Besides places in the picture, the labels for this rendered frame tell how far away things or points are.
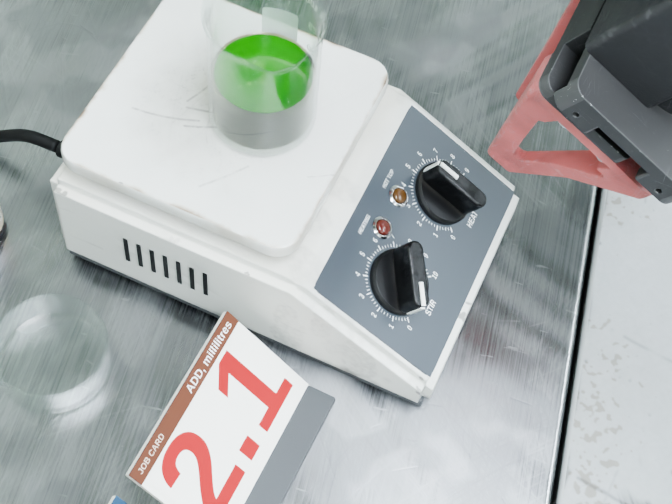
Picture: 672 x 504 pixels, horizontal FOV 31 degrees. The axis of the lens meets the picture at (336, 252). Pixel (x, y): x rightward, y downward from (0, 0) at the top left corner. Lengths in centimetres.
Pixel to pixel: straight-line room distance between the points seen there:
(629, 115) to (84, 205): 26
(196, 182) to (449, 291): 13
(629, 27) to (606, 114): 3
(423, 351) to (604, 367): 10
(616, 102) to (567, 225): 22
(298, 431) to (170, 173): 14
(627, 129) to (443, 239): 17
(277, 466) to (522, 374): 13
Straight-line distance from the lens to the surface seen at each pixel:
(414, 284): 56
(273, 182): 56
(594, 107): 45
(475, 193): 60
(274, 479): 58
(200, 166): 56
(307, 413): 59
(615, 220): 68
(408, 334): 58
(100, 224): 59
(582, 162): 52
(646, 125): 47
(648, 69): 46
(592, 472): 61
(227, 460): 57
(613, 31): 45
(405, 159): 60
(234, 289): 57
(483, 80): 72
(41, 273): 64
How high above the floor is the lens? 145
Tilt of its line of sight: 59 degrees down
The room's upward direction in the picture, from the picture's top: 8 degrees clockwise
